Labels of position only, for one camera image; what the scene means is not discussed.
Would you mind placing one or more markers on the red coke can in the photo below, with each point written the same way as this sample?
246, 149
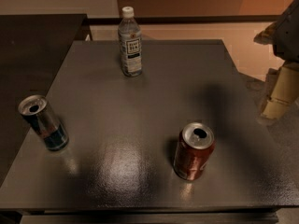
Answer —
196, 142

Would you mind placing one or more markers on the silver blue energy drink can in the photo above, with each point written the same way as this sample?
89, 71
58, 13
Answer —
36, 110

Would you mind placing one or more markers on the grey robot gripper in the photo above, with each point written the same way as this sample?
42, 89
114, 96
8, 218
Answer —
287, 34

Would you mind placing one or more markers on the clear blue plastic water bottle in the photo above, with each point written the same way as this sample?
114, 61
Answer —
130, 40

